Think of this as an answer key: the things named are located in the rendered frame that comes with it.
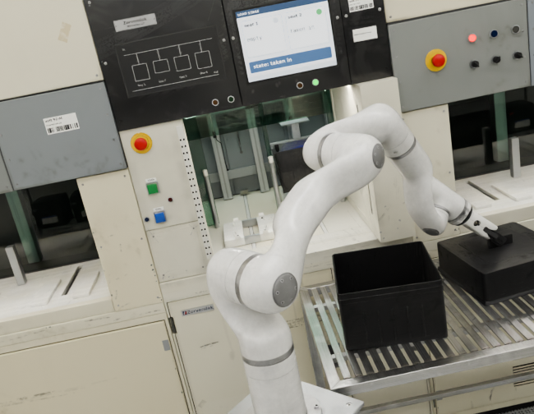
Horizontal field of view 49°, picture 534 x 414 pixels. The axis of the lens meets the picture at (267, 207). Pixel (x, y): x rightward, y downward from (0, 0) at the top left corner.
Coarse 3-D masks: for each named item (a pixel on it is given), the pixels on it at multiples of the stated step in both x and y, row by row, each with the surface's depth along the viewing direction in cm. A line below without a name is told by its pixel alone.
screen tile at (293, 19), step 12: (288, 12) 178; (300, 12) 178; (312, 12) 179; (324, 12) 179; (288, 24) 179; (300, 24) 179; (324, 24) 180; (288, 36) 180; (300, 36) 180; (312, 36) 181; (324, 36) 181
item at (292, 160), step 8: (296, 120) 250; (304, 120) 247; (296, 128) 250; (296, 136) 251; (304, 136) 252; (272, 144) 251; (272, 152) 248; (280, 152) 243; (288, 152) 244; (296, 152) 244; (280, 160) 244; (288, 160) 245; (296, 160) 245; (280, 168) 245; (288, 168) 246; (296, 168) 246; (304, 168) 246; (280, 176) 246; (288, 176) 247; (296, 176) 247; (304, 176) 247; (288, 184) 248
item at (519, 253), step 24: (456, 240) 191; (480, 240) 187; (528, 240) 181; (456, 264) 181; (480, 264) 172; (504, 264) 169; (528, 264) 168; (480, 288) 170; (504, 288) 169; (528, 288) 170
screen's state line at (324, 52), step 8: (320, 48) 182; (328, 48) 182; (280, 56) 182; (288, 56) 182; (296, 56) 182; (304, 56) 182; (312, 56) 182; (320, 56) 183; (328, 56) 183; (256, 64) 182; (264, 64) 182; (272, 64) 182; (280, 64) 182; (288, 64) 183
